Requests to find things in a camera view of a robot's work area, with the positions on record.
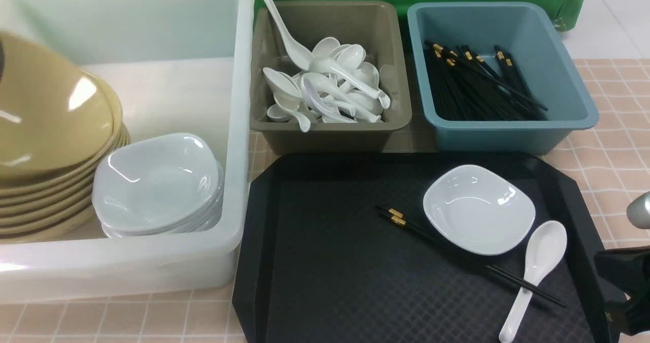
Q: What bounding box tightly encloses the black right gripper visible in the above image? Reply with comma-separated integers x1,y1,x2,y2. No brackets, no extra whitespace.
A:
594,246,649,336

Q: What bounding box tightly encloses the white ceramic soup spoon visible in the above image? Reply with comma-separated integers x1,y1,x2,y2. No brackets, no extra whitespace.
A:
499,221,567,342

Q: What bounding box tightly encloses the white square sauce dish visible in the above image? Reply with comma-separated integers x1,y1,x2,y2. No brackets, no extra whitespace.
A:
422,164,536,257

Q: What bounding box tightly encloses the black chopstick gold band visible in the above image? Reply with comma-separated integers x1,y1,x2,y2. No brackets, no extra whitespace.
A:
377,205,567,305

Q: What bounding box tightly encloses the yellow noodle bowl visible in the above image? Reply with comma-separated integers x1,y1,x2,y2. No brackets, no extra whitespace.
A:
1,30,122,183

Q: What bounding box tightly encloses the blue plastic chopstick bin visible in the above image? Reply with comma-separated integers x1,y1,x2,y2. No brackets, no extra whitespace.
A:
408,1,599,155

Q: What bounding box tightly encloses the pile of black chopsticks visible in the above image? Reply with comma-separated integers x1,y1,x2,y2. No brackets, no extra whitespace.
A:
423,40,548,121

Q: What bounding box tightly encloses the black plastic serving tray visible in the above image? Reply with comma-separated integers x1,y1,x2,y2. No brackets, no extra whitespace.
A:
233,152,626,342

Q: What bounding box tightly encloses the pile of white spoons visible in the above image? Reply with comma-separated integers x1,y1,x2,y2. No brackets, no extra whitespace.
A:
262,37,397,133

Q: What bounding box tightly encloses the olive plastic spoon bin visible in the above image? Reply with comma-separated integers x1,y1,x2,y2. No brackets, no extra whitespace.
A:
250,1,412,156

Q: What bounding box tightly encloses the upright white spoon in bin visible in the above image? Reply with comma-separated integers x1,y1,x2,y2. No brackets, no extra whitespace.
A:
263,0,314,71

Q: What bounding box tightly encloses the stack of white dishes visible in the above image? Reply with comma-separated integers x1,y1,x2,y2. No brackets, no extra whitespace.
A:
91,133,225,238

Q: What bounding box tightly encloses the large white plastic tub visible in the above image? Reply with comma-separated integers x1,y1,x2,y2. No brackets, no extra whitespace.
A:
2,0,254,304

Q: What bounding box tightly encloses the stack of yellow bowls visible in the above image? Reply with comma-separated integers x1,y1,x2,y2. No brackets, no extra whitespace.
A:
1,123,131,244

